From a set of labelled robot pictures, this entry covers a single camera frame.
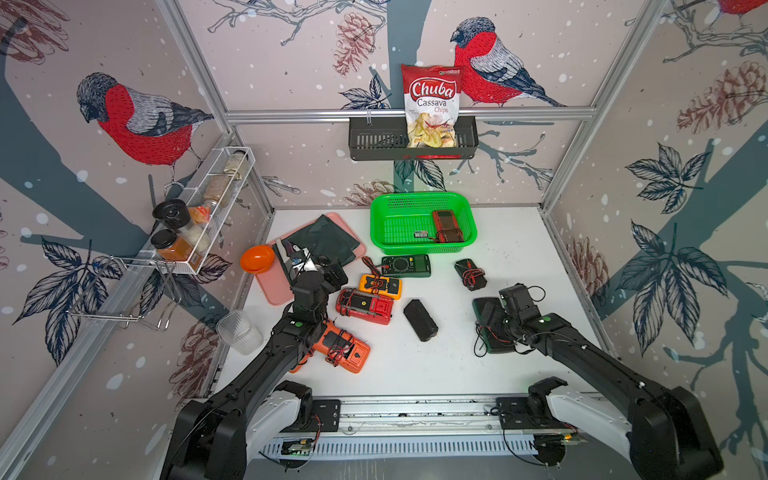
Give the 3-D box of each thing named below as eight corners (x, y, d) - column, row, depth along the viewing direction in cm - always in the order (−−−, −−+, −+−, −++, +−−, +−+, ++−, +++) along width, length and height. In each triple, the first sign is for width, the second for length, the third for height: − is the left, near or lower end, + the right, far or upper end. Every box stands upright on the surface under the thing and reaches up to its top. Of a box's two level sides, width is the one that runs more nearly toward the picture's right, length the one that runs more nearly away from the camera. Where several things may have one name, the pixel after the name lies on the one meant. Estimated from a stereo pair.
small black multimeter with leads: (468, 292, 97) (470, 286, 94) (454, 266, 104) (456, 260, 101) (486, 287, 98) (489, 281, 95) (472, 261, 105) (474, 255, 102)
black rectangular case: (422, 344, 87) (423, 339, 83) (401, 311, 93) (401, 305, 90) (438, 334, 88) (440, 329, 85) (417, 303, 95) (417, 297, 92)
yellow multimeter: (356, 293, 97) (355, 288, 94) (361, 277, 101) (360, 272, 98) (400, 300, 95) (400, 296, 93) (403, 284, 99) (403, 278, 97)
